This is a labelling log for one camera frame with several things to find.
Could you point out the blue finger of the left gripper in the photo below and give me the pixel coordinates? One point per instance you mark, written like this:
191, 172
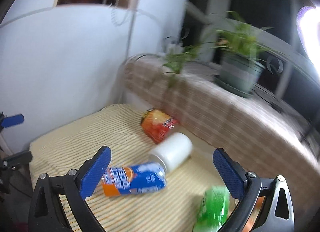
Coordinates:
7, 122

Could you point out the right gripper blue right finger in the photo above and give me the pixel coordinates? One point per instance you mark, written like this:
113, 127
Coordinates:
276, 212

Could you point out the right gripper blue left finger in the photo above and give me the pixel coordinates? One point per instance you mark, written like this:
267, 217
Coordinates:
46, 212

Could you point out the green cut bottle cup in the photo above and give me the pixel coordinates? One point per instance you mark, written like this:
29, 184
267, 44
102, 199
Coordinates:
213, 211

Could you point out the plaid beige cloth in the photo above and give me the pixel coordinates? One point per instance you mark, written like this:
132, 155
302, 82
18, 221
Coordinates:
249, 129

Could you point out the bright ring light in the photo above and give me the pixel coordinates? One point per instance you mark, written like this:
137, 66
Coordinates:
308, 30

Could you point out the striped yellow cushion cover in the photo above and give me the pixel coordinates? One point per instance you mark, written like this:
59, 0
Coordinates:
117, 126

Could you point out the front brown paper cup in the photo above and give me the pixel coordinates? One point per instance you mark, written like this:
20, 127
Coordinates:
254, 215

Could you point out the potted spider plant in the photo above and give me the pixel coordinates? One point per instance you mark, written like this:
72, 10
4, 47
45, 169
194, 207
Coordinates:
239, 56

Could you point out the white plastic bottle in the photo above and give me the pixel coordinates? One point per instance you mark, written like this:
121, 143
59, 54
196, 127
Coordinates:
172, 152

